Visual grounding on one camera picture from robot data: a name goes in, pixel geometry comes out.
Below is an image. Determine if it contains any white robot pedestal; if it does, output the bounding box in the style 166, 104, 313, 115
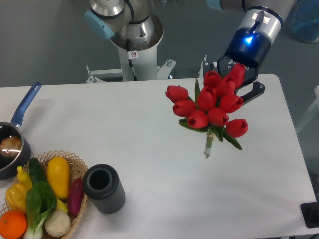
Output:
86, 46, 177, 83

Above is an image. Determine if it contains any purple eggplant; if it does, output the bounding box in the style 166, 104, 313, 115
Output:
67, 178, 84, 216

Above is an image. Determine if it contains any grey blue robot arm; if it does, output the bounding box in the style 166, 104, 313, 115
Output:
84, 0, 294, 103

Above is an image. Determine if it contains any brown bread in pan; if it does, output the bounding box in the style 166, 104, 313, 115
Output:
0, 136, 22, 158

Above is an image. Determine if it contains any blue translucent container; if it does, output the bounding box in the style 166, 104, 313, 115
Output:
285, 0, 319, 43

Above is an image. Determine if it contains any yellow banana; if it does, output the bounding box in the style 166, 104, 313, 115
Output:
56, 198, 68, 213

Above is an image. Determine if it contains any green bok choy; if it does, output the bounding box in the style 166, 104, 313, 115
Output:
23, 181, 57, 239

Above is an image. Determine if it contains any dark grey ribbed vase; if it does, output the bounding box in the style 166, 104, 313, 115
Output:
83, 164, 126, 214

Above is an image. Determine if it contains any beige round bun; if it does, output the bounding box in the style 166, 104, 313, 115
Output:
44, 210, 71, 237

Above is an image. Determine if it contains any red tulip bouquet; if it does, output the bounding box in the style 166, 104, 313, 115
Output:
165, 63, 248, 157

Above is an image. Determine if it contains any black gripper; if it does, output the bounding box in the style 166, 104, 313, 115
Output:
202, 28, 271, 103

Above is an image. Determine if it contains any black device at edge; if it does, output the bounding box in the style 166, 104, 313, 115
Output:
300, 202, 319, 228

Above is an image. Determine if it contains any woven wicker basket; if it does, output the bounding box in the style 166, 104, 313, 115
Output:
0, 150, 88, 239

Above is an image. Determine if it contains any dark green cucumber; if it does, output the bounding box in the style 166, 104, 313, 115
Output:
28, 157, 48, 184

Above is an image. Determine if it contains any orange fruit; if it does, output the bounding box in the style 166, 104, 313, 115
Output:
0, 210, 27, 239

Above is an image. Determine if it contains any blue handled saucepan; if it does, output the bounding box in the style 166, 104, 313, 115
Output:
0, 82, 42, 180

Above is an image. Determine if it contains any yellow bell pepper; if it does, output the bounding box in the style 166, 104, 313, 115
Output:
5, 183, 27, 212

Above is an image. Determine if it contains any yellow squash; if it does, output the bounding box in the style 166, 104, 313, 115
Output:
47, 157, 70, 200

